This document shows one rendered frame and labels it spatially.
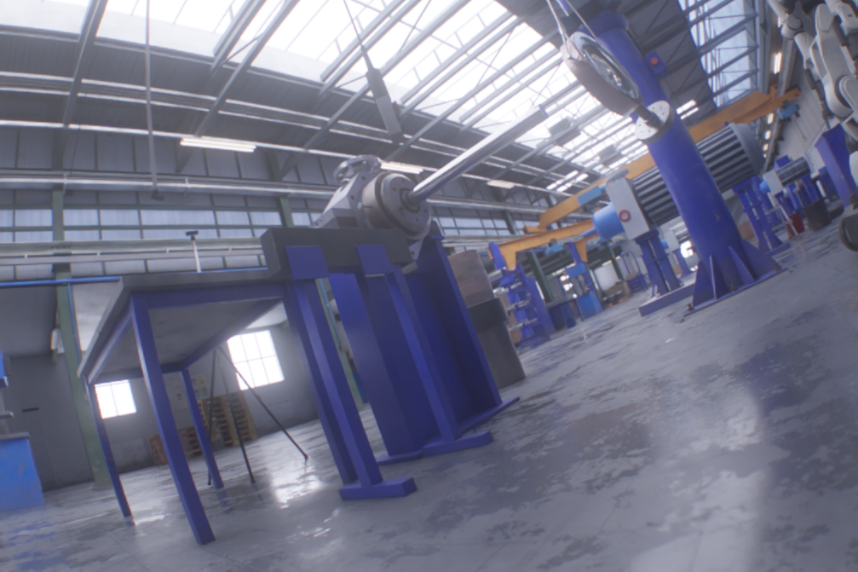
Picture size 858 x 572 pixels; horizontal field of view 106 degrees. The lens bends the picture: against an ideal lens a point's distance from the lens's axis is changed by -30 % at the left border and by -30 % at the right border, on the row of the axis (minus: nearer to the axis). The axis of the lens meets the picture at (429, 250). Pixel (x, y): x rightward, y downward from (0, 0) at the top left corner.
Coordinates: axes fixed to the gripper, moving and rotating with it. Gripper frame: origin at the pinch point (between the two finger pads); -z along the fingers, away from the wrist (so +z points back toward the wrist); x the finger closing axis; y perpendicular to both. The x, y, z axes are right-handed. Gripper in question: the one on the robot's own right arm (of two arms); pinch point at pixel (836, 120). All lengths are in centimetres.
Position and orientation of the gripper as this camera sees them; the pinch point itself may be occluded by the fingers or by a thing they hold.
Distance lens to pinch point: 238.2
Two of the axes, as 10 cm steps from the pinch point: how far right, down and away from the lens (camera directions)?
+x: -8.8, 2.2, 4.3
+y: -4.5, -0.7, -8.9
